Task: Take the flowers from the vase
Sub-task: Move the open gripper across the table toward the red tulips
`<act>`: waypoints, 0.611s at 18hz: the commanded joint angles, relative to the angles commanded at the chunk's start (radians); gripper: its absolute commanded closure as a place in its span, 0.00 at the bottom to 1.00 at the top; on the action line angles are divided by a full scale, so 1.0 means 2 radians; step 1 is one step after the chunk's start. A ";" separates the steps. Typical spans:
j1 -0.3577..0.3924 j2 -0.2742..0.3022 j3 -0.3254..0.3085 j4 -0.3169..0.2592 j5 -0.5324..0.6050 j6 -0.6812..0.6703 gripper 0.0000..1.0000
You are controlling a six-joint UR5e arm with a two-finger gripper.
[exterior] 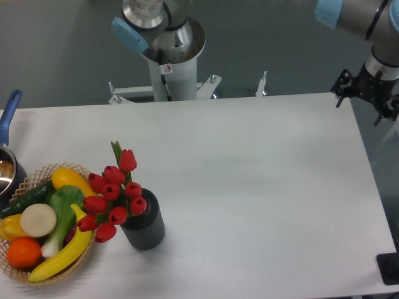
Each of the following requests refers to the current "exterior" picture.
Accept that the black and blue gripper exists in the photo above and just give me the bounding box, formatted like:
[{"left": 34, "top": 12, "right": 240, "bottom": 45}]
[{"left": 330, "top": 64, "right": 398, "bottom": 126}]

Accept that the yellow squash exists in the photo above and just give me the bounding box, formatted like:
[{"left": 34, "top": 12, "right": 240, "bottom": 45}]
[{"left": 51, "top": 168, "right": 96, "bottom": 197}]

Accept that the dark green cucumber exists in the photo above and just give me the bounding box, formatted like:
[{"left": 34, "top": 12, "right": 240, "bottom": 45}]
[{"left": 1, "top": 181, "right": 55, "bottom": 219}]

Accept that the woven wicker basket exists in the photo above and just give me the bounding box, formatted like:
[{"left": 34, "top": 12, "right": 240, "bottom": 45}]
[{"left": 1, "top": 162, "right": 95, "bottom": 287}]

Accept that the black cable on pedestal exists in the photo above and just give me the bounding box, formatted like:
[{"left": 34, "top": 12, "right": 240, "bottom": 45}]
[{"left": 157, "top": 49, "right": 172, "bottom": 102}]

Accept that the blue handled saucepan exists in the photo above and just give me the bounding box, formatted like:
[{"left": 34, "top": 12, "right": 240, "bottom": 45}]
[{"left": 1, "top": 90, "right": 27, "bottom": 209}]

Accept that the yellow bell pepper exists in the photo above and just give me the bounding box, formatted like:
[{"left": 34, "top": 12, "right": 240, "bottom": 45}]
[{"left": 1, "top": 214, "right": 29, "bottom": 242}]

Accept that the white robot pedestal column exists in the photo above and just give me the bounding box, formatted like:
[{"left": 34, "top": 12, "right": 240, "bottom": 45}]
[{"left": 142, "top": 18, "right": 205, "bottom": 102}]

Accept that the beige round bun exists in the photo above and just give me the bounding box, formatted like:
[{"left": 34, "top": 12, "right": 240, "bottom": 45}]
[{"left": 20, "top": 204, "right": 57, "bottom": 237}]

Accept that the white metal base frame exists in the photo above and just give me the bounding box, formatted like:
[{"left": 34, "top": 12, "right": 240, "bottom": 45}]
[{"left": 108, "top": 70, "right": 268, "bottom": 105}]

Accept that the orange fruit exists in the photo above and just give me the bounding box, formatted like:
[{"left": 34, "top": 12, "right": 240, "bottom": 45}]
[{"left": 6, "top": 237, "right": 42, "bottom": 268}]

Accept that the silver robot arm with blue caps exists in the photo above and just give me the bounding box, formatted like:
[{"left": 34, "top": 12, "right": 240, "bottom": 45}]
[{"left": 315, "top": 1, "right": 398, "bottom": 125}]

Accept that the black device at table edge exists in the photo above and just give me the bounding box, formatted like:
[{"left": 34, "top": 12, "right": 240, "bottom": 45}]
[{"left": 376, "top": 252, "right": 398, "bottom": 285}]

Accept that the silver robot base joint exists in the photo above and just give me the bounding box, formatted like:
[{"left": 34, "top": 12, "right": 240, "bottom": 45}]
[{"left": 111, "top": 1, "right": 205, "bottom": 64}]

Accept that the yellow banana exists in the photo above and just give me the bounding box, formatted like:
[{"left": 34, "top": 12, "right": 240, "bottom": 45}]
[{"left": 27, "top": 204, "right": 94, "bottom": 283}]

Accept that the dark grey ribbed vase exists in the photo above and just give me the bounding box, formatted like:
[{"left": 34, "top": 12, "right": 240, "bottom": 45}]
[{"left": 120, "top": 188, "right": 165, "bottom": 250}]

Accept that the green bok choy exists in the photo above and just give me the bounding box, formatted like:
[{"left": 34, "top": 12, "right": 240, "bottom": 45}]
[{"left": 42, "top": 186, "right": 85, "bottom": 259}]

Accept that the red tulip bouquet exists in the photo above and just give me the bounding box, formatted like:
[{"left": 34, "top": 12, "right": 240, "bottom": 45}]
[{"left": 77, "top": 141, "right": 149, "bottom": 243}]

